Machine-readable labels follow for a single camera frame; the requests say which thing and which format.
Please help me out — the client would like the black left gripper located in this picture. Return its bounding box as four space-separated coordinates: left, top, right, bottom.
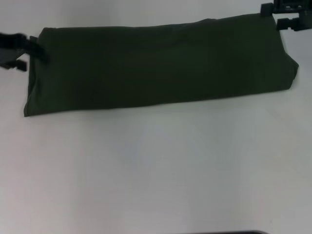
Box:
0 33 51 73

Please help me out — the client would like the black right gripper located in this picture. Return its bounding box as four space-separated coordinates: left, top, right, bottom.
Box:
260 0 312 32

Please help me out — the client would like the dark green FREE! t-shirt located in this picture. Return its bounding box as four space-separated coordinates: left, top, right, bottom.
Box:
23 13 300 118

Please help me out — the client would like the dark robot torso edge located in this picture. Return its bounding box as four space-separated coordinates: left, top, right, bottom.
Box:
151 230 265 234

